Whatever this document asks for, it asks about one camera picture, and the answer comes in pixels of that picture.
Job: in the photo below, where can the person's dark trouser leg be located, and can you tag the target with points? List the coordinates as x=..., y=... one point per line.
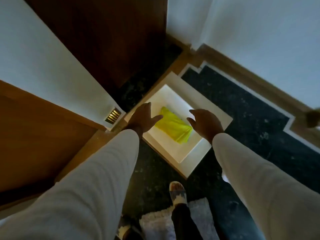
x=183, y=223

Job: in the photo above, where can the person's left hand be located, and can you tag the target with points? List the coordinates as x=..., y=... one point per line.
x=142, y=119

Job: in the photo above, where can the white square storage box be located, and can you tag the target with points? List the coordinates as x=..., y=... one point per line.
x=175, y=97

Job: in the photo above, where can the person's left thumb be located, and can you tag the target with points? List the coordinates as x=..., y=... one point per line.
x=155, y=119

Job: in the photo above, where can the yellow folded cloth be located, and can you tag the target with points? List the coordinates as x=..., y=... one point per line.
x=172, y=126

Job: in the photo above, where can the person's right hand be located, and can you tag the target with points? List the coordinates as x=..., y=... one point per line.
x=207, y=126

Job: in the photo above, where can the person's left forearm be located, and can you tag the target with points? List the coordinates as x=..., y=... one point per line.
x=90, y=187

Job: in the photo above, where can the dark brown wooden door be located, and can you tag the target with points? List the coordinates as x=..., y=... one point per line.
x=105, y=39

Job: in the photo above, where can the wooden skirting board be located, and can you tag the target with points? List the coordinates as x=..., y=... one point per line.
x=255, y=84

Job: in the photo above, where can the light brown wooden panel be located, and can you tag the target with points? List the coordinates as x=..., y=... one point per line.
x=37, y=137

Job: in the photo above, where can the person's right forearm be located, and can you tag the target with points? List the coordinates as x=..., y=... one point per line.
x=260, y=187

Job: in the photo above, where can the person's right thumb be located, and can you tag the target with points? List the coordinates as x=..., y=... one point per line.
x=191, y=121

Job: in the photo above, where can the grey fluffy floor mat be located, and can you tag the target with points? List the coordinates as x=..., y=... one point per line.
x=155, y=224

